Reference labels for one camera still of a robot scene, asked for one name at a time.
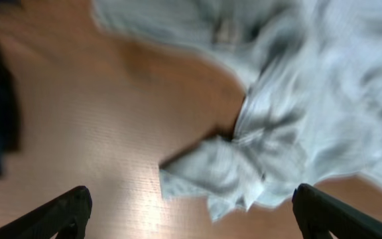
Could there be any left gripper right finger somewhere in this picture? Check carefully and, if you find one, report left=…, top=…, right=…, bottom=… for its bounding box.
left=292, top=184, right=382, bottom=239

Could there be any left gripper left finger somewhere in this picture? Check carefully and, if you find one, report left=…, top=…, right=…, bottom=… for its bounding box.
left=0, top=186, right=92, bottom=239

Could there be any light blue t-shirt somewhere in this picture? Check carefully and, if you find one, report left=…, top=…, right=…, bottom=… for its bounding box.
left=93, top=0, right=382, bottom=220

